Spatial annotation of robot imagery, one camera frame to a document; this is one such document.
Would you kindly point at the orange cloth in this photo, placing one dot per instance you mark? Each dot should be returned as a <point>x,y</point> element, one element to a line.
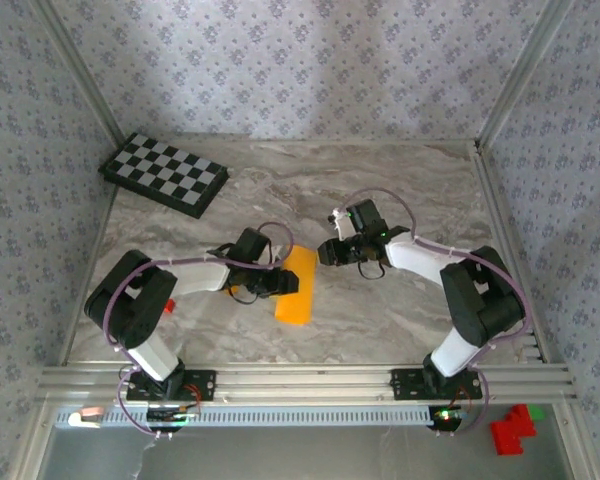
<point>300,305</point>

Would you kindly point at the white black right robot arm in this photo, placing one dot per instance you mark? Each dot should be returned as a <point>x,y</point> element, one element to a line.
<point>415,260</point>

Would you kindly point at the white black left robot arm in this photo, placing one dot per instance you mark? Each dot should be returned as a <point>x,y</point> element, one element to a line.
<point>200,277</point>

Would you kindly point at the small orange block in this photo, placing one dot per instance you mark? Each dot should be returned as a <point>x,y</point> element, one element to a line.
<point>233,290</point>

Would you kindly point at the small red block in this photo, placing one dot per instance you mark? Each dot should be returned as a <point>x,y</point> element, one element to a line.
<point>169,306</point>

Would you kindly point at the black white checkerboard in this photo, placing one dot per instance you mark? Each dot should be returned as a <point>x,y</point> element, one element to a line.
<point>165,172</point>

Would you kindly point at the small pink white object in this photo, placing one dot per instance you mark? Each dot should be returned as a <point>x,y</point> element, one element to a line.
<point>91,414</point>

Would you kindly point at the red brick block stack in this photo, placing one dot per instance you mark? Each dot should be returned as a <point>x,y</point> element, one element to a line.
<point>510,432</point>

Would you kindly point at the small green block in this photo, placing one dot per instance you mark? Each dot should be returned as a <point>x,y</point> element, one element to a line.
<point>537,413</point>

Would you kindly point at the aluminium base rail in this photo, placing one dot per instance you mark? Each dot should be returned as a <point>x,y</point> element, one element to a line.
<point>305,382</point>

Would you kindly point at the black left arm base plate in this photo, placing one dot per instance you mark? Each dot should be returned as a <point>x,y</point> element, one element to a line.
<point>202,385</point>

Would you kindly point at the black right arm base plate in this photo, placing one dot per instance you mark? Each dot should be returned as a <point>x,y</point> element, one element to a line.
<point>405,385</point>

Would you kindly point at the aluminium side rail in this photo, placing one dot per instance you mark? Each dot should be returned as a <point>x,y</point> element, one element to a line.
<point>510,250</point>

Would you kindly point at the aluminium corner post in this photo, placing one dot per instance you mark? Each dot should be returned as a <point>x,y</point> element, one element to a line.
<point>80,75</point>
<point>525,75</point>

